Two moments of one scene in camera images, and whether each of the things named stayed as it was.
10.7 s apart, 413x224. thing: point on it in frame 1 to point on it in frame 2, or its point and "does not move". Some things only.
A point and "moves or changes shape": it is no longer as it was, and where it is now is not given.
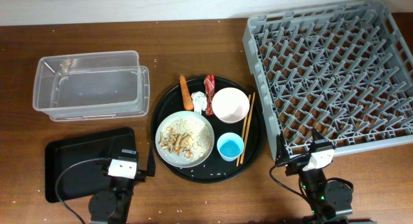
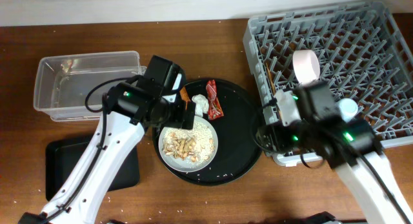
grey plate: (184, 139) moves or changes shape
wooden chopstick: (244, 128) to (271, 79)
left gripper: (141, 175) to (179, 117)
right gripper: (283, 155) to (281, 141)
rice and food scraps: (188, 137) does not move
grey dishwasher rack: (344, 70) does not move
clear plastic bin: (90, 86) does not move
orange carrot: (188, 102) does not move
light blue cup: (230, 146) to (348, 108)
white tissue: (199, 101) does not move
